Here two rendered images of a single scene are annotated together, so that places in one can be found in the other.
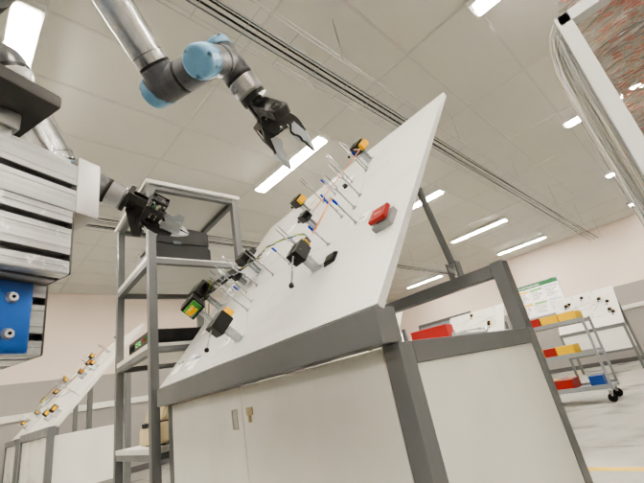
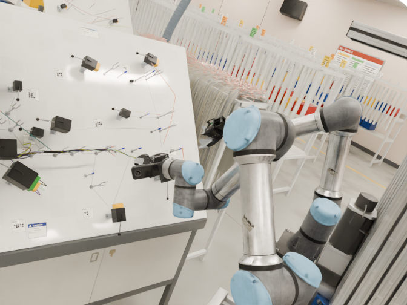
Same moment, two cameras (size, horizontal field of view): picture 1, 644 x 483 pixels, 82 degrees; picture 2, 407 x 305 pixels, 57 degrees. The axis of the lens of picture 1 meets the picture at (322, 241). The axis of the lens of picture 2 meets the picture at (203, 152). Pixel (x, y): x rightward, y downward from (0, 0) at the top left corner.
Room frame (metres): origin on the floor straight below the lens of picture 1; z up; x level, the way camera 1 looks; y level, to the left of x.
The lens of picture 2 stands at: (0.92, 1.78, 1.94)
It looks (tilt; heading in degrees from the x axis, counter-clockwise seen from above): 21 degrees down; 267
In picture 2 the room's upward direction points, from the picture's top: 20 degrees clockwise
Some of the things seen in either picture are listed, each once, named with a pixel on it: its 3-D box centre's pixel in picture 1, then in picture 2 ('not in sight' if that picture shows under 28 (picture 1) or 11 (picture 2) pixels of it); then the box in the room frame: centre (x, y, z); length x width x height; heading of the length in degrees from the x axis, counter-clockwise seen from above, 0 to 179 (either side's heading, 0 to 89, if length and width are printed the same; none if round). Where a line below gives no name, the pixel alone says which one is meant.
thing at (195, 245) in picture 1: (173, 252); not in sight; (1.81, 0.78, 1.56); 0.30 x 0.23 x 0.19; 135
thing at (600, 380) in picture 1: (558, 358); not in sight; (5.33, -2.74, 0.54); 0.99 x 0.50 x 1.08; 49
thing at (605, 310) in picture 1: (594, 331); not in sight; (8.43, -5.28, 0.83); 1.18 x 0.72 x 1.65; 47
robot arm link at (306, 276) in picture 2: not in sight; (294, 280); (0.50, 0.90, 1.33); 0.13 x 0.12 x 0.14; 38
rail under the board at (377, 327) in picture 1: (234, 374); (109, 237); (1.10, 0.32, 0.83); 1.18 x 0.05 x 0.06; 44
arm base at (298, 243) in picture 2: not in sight; (309, 241); (0.31, 0.44, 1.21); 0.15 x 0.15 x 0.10
